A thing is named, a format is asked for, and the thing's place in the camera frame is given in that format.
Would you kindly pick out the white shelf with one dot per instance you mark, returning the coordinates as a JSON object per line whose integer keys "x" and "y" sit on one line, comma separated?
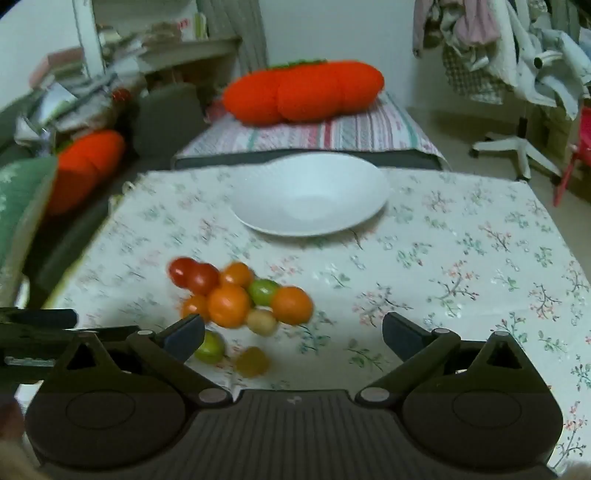
{"x": 194, "y": 55}

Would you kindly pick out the pile of papers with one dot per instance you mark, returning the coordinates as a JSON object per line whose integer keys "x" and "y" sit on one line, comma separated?
{"x": 78, "y": 87}

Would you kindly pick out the white plate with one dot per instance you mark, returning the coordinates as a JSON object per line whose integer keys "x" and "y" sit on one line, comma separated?
{"x": 309, "y": 194}

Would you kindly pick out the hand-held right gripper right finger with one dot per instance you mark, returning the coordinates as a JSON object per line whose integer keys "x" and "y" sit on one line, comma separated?
{"x": 402, "y": 337}

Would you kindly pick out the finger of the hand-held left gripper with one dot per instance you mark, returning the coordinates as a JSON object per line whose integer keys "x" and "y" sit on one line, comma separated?
{"x": 37, "y": 318}
{"x": 32, "y": 342}

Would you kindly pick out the striped pillow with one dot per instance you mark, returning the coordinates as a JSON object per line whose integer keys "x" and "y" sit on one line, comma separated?
{"x": 323, "y": 131}

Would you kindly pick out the green lime fruit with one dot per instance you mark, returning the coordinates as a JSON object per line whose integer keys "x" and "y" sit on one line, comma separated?
{"x": 211, "y": 347}

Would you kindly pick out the grey curtain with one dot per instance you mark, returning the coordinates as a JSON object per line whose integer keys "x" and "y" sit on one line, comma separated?
{"x": 240, "y": 32}

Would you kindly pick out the green cushion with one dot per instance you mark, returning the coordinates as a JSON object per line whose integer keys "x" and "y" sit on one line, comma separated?
{"x": 23, "y": 203}

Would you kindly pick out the large orange cherry tomato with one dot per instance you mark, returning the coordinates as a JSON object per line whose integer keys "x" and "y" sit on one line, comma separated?
{"x": 228, "y": 305}

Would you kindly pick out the large orange plush cushion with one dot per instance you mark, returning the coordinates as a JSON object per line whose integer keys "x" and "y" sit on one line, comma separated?
{"x": 304, "y": 90}

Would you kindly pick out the red cherry tomato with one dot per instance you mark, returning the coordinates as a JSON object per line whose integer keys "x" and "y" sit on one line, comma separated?
{"x": 204, "y": 278}
{"x": 180, "y": 271}

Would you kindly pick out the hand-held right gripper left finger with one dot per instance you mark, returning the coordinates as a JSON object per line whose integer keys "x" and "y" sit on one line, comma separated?
{"x": 183, "y": 336}

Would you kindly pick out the pale yellow cherry tomato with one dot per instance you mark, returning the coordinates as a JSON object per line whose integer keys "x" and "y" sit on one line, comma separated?
{"x": 262, "y": 322}

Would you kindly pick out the red plastic chair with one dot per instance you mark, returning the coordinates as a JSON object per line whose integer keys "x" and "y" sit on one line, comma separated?
{"x": 577, "y": 161}

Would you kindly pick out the white office chair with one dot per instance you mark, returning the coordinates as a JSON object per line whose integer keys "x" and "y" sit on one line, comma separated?
{"x": 524, "y": 147}

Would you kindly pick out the floral tablecloth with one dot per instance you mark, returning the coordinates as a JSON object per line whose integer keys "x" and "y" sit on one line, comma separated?
{"x": 461, "y": 258}

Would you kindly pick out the pile of clothes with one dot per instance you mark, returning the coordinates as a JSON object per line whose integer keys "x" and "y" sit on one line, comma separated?
{"x": 498, "y": 41}

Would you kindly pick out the grey sofa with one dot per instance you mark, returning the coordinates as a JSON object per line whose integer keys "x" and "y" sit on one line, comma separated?
{"x": 161, "y": 120}

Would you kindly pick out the green cherry tomato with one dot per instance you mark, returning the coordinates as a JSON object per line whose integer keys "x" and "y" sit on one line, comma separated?
{"x": 262, "y": 291}

